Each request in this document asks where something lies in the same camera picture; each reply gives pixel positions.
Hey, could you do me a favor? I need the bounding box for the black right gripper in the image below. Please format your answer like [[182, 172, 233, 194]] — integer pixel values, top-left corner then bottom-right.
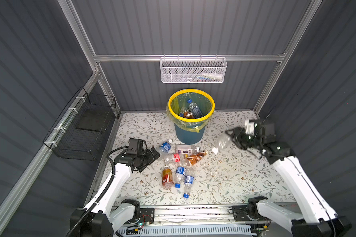
[[224, 124, 261, 150]]

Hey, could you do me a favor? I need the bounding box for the clear unlabeled bottle white cap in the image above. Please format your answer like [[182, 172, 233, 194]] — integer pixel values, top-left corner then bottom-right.
[[211, 133, 233, 155]]

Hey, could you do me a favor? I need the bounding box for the orange juice bottle red label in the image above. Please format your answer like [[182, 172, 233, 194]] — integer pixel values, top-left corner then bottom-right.
[[162, 165, 174, 189]]

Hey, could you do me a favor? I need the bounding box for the pepsi label bottle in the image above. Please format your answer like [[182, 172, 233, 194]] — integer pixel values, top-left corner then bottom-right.
[[187, 99, 204, 119], [174, 164, 187, 189], [183, 171, 194, 198]]

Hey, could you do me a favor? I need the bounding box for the brown coffee bottle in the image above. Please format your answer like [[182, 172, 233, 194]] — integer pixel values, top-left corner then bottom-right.
[[186, 150, 209, 166], [179, 107, 195, 119]]

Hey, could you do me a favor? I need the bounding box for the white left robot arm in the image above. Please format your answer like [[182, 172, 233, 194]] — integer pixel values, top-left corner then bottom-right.
[[66, 146, 160, 237]]

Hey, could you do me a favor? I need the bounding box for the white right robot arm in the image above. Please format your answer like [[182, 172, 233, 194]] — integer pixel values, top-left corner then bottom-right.
[[224, 125, 352, 237]]

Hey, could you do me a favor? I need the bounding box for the teal ribbed waste bin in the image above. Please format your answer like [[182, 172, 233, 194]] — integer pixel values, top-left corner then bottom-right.
[[168, 88, 216, 145]]

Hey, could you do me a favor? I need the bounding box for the yellow bin liner bag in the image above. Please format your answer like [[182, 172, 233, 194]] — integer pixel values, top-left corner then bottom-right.
[[166, 89, 215, 133]]

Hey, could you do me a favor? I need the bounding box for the blue label clear bottle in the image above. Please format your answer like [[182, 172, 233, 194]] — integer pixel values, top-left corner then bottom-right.
[[157, 139, 173, 156]]

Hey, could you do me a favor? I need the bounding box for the red label clear bottle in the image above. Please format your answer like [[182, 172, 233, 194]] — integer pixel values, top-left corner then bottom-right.
[[163, 153, 188, 165]]

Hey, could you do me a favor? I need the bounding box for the white spray bottle in basket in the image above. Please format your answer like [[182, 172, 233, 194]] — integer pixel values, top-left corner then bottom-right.
[[202, 73, 223, 81]]

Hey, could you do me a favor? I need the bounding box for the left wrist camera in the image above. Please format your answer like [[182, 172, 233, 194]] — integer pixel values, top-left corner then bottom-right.
[[127, 138, 147, 155]]

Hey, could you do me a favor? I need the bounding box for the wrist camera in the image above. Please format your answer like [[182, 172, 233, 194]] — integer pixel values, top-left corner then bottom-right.
[[127, 138, 147, 155], [244, 119, 276, 143]]

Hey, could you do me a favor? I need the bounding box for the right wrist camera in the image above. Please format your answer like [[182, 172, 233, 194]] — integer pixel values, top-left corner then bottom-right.
[[244, 119, 276, 143]]

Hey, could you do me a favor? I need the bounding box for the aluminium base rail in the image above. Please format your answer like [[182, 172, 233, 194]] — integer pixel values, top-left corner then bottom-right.
[[115, 203, 288, 237]]

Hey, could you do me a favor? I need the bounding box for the black wire wall basket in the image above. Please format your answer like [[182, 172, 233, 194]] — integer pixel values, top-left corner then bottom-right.
[[43, 88, 117, 161]]

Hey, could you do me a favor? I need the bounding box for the white wire wall basket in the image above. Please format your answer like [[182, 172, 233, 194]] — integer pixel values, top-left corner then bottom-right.
[[159, 56, 227, 84]]

